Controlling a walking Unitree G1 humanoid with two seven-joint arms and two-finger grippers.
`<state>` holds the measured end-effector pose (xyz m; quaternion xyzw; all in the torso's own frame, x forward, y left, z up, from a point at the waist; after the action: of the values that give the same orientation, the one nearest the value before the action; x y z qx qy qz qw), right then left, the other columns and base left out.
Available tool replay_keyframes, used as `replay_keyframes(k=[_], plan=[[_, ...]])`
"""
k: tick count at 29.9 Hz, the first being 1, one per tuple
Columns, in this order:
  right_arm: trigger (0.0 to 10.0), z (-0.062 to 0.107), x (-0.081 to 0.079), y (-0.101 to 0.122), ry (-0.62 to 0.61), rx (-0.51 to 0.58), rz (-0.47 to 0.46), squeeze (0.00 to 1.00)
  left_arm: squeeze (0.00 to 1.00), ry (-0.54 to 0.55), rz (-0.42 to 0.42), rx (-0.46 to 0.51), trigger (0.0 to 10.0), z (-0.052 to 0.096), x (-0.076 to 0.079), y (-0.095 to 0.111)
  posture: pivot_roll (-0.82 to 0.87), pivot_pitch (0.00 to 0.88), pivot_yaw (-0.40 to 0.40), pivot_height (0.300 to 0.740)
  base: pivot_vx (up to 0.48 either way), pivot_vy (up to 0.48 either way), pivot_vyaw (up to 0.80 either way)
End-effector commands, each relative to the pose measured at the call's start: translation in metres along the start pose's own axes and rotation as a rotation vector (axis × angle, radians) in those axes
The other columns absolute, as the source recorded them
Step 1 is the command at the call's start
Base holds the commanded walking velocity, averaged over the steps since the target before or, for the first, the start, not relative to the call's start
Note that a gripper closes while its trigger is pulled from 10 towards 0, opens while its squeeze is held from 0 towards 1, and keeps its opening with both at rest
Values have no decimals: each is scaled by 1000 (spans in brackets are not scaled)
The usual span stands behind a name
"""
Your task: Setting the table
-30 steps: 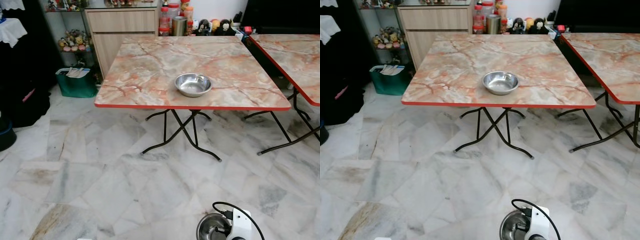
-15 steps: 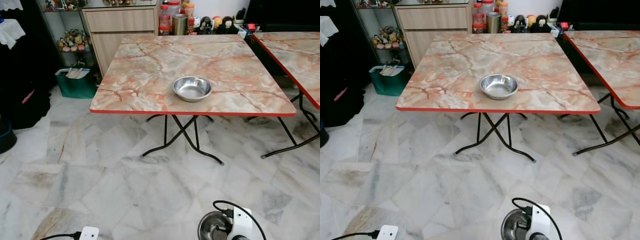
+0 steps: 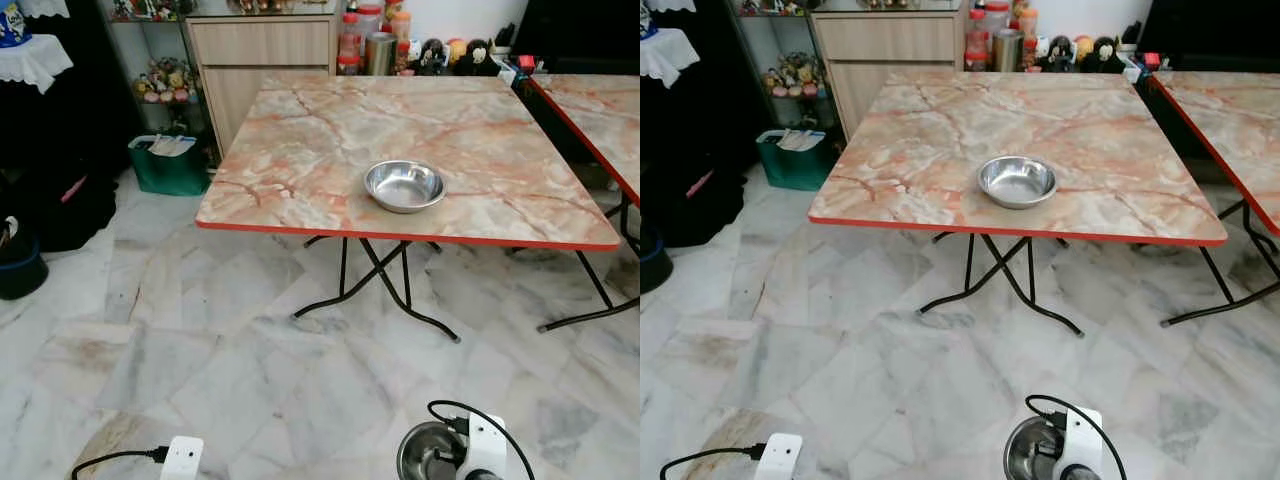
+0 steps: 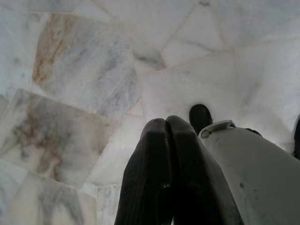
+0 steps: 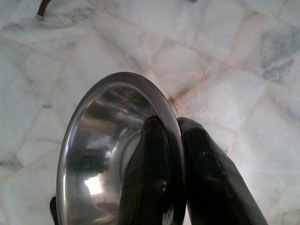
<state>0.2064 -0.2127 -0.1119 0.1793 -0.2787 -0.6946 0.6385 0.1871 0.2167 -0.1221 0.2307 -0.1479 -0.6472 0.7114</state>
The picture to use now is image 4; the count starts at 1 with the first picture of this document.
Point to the black robot foot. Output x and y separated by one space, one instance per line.
200 117
297 138

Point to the black left robot foot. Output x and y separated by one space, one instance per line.
200 117

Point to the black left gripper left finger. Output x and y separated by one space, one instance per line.
147 178

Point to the black right robot foot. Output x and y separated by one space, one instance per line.
297 138

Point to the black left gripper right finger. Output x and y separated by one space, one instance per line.
197 182

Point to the grey left robot leg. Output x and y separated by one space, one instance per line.
257 178

